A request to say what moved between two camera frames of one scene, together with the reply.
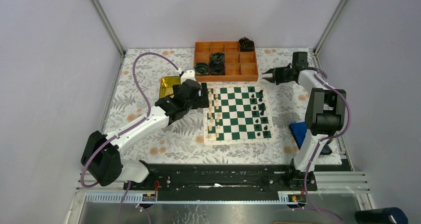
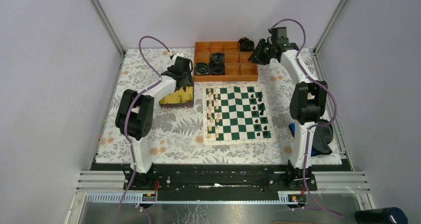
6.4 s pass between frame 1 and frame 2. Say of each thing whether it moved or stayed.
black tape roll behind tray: stayed
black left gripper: moved
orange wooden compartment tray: stayed
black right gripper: moved
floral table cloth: stayed
